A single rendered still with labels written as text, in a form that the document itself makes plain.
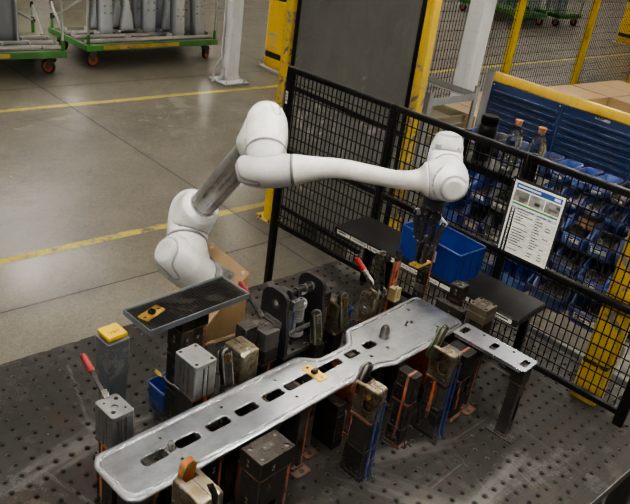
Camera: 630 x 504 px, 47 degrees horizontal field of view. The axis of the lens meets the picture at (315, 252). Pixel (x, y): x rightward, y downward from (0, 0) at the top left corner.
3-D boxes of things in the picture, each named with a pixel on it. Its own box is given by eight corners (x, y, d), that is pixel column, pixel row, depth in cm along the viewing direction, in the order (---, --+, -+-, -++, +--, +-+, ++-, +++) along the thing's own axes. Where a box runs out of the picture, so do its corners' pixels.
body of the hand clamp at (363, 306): (359, 378, 272) (374, 298, 256) (345, 369, 276) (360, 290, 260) (369, 372, 276) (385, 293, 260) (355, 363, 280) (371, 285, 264)
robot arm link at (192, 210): (158, 245, 279) (164, 199, 291) (197, 256, 287) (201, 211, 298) (254, 133, 224) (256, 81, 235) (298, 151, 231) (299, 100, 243)
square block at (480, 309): (464, 392, 272) (487, 312, 256) (447, 382, 277) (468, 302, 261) (475, 384, 278) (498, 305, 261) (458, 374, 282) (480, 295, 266)
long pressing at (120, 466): (137, 515, 166) (137, 510, 165) (85, 459, 179) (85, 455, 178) (466, 325, 260) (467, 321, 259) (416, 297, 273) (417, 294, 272)
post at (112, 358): (107, 469, 216) (107, 347, 196) (94, 454, 220) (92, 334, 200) (129, 457, 221) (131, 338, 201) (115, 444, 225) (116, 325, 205)
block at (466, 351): (449, 426, 254) (467, 361, 241) (423, 409, 260) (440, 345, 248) (464, 415, 260) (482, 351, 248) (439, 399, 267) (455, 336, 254)
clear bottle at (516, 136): (509, 173, 279) (522, 123, 270) (495, 167, 282) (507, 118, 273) (517, 170, 283) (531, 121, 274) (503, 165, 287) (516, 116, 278)
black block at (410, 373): (399, 456, 237) (417, 384, 224) (375, 438, 244) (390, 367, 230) (414, 445, 243) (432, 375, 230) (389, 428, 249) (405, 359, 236)
